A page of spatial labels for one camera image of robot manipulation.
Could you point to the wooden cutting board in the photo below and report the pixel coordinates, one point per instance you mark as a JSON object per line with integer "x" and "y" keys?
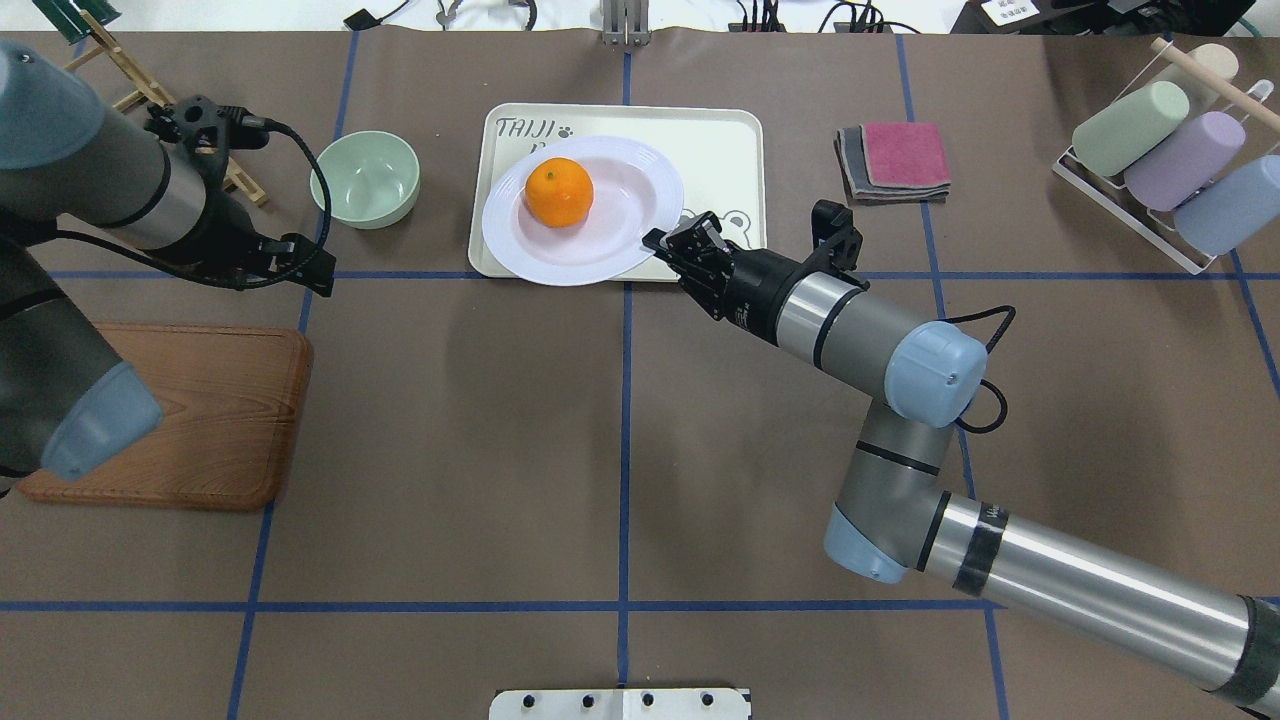
{"x": 232, "y": 398}

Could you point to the mint green bowl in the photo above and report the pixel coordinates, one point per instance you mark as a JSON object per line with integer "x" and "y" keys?
{"x": 374, "y": 178}

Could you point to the green tumbler cup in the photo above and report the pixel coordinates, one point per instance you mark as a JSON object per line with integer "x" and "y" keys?
{"x": 1122, "y": 133}

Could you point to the grey cloth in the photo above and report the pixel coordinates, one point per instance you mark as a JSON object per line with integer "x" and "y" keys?
{"x": 850, "y": 154}

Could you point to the cream bear print tray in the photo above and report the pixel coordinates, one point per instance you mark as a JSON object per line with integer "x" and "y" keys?
{"x": 718, "y": 152}

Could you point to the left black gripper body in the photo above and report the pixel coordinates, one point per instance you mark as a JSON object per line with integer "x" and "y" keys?
{"x": 229, "y": 220}

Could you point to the purple tumbler cup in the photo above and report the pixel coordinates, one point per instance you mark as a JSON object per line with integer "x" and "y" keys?
{"x": 1186, "y": 161}

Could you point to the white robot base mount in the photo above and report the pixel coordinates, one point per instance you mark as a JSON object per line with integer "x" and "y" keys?
{"x": 623, "y": 703}

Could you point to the white round plate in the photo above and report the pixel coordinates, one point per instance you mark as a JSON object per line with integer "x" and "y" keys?
{"x": 637, "y": 189}

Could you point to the dark green cup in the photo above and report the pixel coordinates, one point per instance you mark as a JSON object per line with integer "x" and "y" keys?
{"x": 67, "y": 17}

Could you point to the blue tumbler cup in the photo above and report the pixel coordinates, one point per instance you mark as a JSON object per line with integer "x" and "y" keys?
{"x": 1230, "y": 211}

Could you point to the pink cloth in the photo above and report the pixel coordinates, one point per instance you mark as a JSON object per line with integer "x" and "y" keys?
{"x": 905, "y": 155}

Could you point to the orange fruit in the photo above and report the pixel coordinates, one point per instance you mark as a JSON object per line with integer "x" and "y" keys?
{"x": 559, "y": 193}

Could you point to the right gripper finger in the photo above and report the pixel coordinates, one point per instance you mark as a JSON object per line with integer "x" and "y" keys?
{"x": 704, "y": 231}

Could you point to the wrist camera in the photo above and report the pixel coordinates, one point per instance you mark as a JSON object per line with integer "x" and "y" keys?
{"x": 836, "y": 241}
{"x": 200, "y": 123}

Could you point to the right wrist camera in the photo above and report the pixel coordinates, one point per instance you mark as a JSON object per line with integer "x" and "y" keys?
{"x": 836, "y": 241}

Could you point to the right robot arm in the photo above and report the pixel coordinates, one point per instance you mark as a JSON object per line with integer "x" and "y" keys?
{"x": 1143, "y": 418}

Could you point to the white wire cup rack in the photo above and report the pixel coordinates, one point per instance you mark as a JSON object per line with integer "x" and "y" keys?
{"x": 1210, "y": 76}

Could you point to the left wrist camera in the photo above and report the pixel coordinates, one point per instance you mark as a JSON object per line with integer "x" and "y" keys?
{"x": 200, "y": 123}

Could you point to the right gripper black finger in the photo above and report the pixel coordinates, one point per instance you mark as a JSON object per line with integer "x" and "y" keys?
{"x": 668, "y": 247}

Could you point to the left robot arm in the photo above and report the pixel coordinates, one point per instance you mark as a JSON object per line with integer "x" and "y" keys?
{"x": 73, "y": 169}

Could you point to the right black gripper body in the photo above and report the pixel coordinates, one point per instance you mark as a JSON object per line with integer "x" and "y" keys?
{"x": 755, "y": 285}

